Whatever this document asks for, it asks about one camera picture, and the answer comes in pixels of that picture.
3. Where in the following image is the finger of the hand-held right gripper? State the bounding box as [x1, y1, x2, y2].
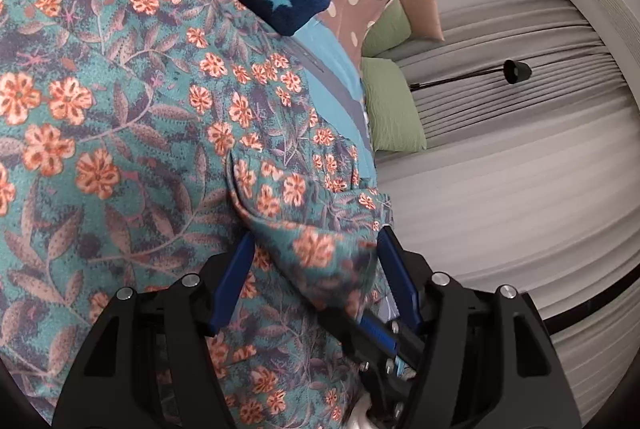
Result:
[317, 303, 426, 380]

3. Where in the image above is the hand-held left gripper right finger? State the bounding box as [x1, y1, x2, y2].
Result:
[377, 225, 583, 429]

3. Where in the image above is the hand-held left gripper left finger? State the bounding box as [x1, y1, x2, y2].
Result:
[52, 231, 258, 429]

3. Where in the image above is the teal floral garment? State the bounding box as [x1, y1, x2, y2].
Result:
[0, 0, 396, 429]

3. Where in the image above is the white sheer curtain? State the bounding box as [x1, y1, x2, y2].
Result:
[375, 104, 640, 415]

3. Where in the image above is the large green pillow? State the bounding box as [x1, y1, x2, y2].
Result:
[360, 56, 428, 153]

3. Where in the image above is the blue patterned bedsheet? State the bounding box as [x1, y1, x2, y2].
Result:
[50, 0, 378, 182]

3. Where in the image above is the black lamp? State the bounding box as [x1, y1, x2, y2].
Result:
[409, 59, 533, 91]

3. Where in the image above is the small green pillow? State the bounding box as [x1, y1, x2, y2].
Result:
[361, 0, 416, 59]

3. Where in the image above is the tan pillow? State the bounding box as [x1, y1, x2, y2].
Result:
[400, 0, 446, 42]

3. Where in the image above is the grey pleated curtain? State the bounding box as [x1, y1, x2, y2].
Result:
[375, 0, 631, 152]

